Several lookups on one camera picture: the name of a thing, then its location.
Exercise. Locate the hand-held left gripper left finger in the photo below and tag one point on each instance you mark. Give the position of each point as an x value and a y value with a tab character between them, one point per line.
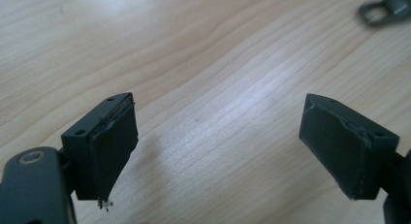
106	153

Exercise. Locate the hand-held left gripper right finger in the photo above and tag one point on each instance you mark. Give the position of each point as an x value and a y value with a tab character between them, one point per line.
342	146

